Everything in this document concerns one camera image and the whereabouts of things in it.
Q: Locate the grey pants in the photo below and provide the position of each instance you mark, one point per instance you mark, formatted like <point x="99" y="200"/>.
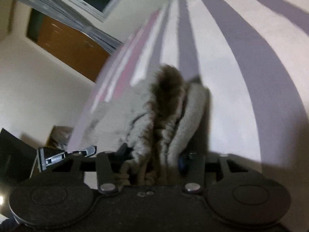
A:
<point x="155" y="119"/>

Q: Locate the striped pink grey bedsheet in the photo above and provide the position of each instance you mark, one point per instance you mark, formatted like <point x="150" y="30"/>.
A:
<point x="253" y="57"/>

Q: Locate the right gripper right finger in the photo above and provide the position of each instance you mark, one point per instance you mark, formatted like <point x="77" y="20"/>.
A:
<point x="198" y="171"/>

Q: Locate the grey left curtain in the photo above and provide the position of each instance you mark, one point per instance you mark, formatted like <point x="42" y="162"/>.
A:
<point x="65" y="14"/>

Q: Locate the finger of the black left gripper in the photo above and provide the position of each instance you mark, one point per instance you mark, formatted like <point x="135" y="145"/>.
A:
<point x="48" y="157"/>

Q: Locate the black box on floor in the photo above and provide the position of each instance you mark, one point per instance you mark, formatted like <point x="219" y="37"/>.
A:
<point x="17" y="158"/>

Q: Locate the brown wooden door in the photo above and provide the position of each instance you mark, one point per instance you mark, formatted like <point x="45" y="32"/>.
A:
<point x="70" y="46"/>

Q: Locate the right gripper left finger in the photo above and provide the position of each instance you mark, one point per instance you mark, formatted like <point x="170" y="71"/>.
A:
<point x="105" y="165"/>

